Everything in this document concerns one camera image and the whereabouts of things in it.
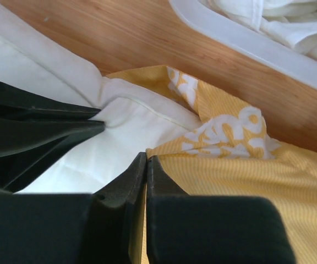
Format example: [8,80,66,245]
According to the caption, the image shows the translucent plastic bin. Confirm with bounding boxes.
[169,1,317,89]

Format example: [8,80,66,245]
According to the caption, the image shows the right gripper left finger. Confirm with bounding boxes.
[0,153,147,263]

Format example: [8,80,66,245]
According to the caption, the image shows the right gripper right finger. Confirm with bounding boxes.
[146,157,296,264]

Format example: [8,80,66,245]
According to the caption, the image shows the white pillow with bear print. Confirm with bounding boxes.
[0,4,201,194]

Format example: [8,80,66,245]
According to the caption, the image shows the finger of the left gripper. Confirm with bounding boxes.
[0,118,105,193]
[0,82,100,120]

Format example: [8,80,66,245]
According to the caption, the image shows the white printed cloth in bin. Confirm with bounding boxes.
[202,1,317,61]

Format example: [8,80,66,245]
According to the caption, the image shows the yellow pillowcase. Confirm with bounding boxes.
[110,66,317,263]

